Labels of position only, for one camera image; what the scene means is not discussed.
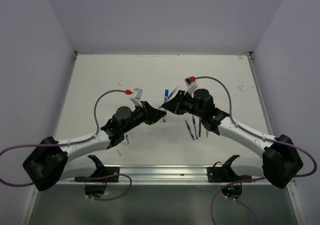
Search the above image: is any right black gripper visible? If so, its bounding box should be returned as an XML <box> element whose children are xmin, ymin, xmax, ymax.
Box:
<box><xmin>163</xmin><ymin>89</ymin><xmax>205</xmax><ymax>118</ymax></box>

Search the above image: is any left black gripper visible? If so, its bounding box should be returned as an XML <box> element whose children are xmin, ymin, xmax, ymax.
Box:
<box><xmin>121</xmin><ymin>100</ymin><xmax>166</xmax><ymax>134</ymax></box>

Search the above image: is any blue cap marker pen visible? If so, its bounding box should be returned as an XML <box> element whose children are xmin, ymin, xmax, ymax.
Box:
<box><xmin>162</xmin><ymin>89</ymin><xmax>169</xmax><ymax>123</ymax></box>

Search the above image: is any dark blue grip pen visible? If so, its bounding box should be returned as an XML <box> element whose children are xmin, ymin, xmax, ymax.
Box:
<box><xmin>192</xmin><ymin>115</ymin><xmax>199</xmax><ymax>140</ymax></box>

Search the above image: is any blue clear gel pen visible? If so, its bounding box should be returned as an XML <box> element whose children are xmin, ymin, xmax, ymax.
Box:
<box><xmin>184</xmin><ymin>119</ymin><xmax>195</xmax><ymax>141</ymax></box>

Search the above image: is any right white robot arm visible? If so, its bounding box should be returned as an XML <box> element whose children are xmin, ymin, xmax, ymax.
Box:
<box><xmin>162</xmin><ymin>88</ymin><xmax>303</xmax><ymax>189</ymax></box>

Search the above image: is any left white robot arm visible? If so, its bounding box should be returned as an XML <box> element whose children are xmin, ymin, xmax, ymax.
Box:
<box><xmin>22</xmin><ymin>101</ymin><xmax>167</xmax><ymax>191</ymax></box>

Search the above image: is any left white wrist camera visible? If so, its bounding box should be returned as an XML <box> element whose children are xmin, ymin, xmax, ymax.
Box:
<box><xmin>129</xmin><ymin>88</ymin><xmax>143</xmax><ymax>107</ymax></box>

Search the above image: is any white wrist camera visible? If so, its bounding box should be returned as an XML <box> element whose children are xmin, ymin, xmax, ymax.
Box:
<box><xmin>184</xmin><ymin>76</ymin><xmax>198</xmax><ymax>96</ymax></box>
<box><xmin>129</xmin><ymin>88</ymin><xmax>143</xmax><ymax>107</ymax></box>

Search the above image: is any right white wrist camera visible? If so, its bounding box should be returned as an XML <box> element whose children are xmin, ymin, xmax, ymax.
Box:
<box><xmin>184</xmin><ymin>76</ymin><xmax>198</xmax><ymax>96</ymax></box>

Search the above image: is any aluminium front rail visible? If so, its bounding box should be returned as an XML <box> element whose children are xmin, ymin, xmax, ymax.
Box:
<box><xmin>31</xmin><ymin>162</ymin><xmax>295</xmax><ymax>186</ymax></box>

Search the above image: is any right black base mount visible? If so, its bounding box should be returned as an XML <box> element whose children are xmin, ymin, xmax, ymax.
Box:
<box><xmin>206</xmin><ymin>155</ymin><xmax>252</xmax><ymax>200</ymax></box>

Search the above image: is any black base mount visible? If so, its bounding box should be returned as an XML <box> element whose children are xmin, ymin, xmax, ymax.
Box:
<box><xmin>206</xmin><ymin>155</ymin><xmax>252</xmax><ymax>200</ymax></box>
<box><xmin>74</xmin><ymin>155</ymin><xmax>120</xmax><ymax>200</ymax></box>

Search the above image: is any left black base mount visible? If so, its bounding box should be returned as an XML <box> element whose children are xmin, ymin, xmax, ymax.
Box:
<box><xmin>74</xmin><ymin>155</ymin><xmax>120</xmax><ymax>200</ymax></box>

